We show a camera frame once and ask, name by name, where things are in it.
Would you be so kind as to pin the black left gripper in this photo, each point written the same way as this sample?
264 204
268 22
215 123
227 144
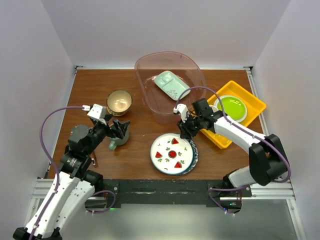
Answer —
119 130

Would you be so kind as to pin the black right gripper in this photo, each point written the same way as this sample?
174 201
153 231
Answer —
185 132

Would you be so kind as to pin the watermelon pattern plate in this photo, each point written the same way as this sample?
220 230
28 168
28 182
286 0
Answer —
171 154

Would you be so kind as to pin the pale green divided dish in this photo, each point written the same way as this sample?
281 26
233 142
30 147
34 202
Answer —
172 85

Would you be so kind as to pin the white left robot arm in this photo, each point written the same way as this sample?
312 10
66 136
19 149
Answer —
73 184

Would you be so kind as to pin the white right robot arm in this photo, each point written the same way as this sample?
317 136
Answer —
267 159

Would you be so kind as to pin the clear pink plastic bin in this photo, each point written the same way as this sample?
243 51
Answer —
160 104

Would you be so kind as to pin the teal ceramic mug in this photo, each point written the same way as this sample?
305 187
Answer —
115 142

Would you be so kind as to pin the blue patterned bottom plate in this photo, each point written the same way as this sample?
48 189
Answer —
194 160

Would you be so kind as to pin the beige ceramic bowl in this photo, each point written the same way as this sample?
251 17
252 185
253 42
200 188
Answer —
119 102

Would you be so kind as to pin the light blue white mug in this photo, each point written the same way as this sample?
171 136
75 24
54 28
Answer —
214 109

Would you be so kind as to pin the white rimmed plate under green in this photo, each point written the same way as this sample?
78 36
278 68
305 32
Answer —
245 116

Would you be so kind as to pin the yellow plastic tray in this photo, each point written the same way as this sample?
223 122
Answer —
241 105

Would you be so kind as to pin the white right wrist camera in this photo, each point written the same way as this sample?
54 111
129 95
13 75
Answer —
182 111

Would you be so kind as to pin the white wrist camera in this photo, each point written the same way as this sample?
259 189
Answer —
96 112
182 111

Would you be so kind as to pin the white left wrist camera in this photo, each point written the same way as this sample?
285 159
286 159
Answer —
96 112

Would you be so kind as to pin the spatula with wooden handle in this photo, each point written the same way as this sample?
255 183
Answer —
93 159

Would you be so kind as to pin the black mounting base plate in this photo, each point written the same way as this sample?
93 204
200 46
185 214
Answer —
166 192

